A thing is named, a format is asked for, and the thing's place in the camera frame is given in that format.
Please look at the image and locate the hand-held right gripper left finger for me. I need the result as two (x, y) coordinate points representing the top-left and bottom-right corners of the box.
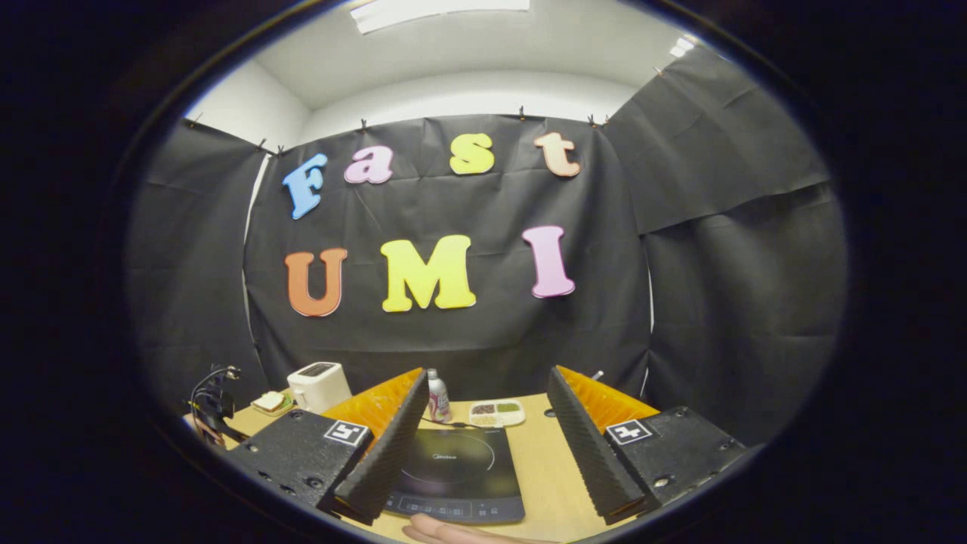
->
(219, 368), (430, 527)

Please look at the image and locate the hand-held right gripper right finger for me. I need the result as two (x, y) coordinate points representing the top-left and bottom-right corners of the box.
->
(548, 366), (749, 527)

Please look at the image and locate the black induction cooktop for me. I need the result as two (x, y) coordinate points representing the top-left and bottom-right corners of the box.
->
(384, 428), (526, 525)

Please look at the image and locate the white toaster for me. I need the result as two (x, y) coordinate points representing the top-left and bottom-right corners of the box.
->
(287, 362), (353, 415)

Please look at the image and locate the white divided spice dish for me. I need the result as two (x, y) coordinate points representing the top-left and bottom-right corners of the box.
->
(468, 399), (527, 428)

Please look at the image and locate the black backdrop cloth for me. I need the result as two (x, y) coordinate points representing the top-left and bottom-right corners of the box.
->
(125, 45), (848, 447)

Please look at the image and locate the large ceiling light panel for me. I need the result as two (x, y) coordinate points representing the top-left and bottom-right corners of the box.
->
(350, 0), (531, 35)

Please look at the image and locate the black power cable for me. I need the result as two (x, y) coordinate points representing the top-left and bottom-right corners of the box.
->
(420, 416), (503, 431)

